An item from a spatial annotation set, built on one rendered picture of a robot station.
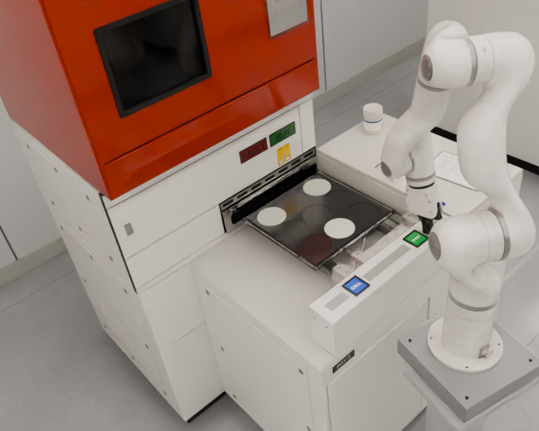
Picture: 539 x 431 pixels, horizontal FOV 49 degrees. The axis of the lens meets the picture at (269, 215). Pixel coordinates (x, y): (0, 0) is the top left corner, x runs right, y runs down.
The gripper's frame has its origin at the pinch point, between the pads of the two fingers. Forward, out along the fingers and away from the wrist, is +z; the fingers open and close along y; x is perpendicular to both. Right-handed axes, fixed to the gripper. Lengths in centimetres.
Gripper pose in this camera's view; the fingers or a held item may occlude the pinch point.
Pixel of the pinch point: (428, 226)
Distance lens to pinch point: 183.1
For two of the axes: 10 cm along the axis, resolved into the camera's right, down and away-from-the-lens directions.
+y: 6.1, 2.5, -7.5
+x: 7.5, -4.8, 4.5
